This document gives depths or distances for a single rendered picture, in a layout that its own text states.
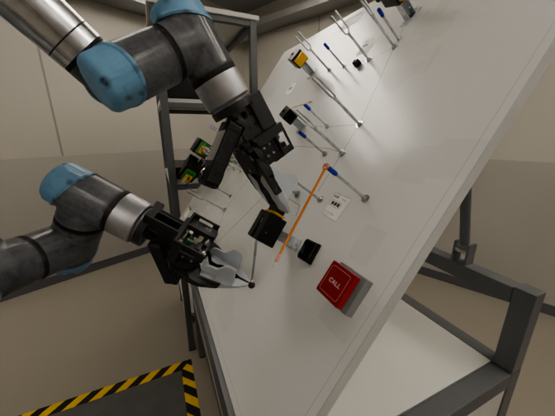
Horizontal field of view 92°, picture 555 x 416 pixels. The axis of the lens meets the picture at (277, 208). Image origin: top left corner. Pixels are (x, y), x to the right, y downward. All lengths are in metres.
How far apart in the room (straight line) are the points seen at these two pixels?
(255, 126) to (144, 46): 0.19
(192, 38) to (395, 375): 0.74
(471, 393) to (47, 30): 0.96
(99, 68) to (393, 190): 0.42
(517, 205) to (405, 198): 2.22
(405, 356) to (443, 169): 0.50
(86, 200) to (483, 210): 2.55
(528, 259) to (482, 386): 2.02
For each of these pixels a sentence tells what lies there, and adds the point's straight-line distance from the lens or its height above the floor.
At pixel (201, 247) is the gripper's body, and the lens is 0.46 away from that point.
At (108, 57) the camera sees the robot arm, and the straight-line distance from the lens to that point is 0.41.
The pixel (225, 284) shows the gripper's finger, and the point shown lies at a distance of 0.50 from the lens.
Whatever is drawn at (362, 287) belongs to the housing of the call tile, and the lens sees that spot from 0.39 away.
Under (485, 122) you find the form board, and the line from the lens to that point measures 0.46.
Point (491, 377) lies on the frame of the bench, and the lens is 0.83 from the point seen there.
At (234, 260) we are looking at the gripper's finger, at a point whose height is 1.09.
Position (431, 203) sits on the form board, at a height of 1.23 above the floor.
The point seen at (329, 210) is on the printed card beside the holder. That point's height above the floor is 1.17.
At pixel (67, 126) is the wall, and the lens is 2.92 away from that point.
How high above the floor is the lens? 1.32
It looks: 17 degrees down
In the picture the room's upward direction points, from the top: straight up
